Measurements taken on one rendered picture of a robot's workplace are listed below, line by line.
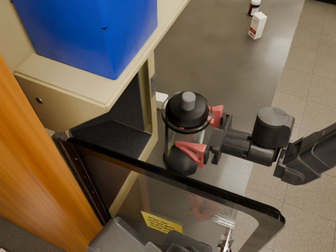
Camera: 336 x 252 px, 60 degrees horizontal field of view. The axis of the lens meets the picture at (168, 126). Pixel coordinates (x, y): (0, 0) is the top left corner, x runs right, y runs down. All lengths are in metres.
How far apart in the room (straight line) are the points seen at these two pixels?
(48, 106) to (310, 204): 1.84
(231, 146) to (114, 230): 0.37
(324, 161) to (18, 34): 0.51
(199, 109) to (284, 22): 0.94
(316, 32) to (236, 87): 2.20
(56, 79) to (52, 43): 0.03
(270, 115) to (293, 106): 1.86
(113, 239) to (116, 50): 0.19
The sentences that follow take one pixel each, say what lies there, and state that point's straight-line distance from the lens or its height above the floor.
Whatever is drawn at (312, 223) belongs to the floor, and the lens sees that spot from 1.99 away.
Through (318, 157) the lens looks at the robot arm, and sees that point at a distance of 0.59.
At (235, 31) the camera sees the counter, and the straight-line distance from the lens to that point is 1.36.
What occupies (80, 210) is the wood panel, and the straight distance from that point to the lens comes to 0.38.
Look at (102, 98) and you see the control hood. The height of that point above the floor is 1.51.
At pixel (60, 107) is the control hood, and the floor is 1.48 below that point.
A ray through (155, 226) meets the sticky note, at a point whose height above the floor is 1.17.
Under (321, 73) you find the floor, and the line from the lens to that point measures 2.81.
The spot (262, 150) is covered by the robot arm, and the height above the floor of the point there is 1.21.
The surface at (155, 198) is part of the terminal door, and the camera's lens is 0.45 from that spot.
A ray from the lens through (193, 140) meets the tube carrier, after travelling 0.64.
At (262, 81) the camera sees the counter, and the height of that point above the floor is 0.94.
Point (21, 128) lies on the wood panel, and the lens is 0.24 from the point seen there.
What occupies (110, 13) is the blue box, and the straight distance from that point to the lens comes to 0.26.
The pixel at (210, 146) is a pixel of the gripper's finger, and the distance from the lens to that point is 0.61.
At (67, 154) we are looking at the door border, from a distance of 0.45.
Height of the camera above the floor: 1.72
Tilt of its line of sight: 54 degrees down
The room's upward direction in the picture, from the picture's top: straight up
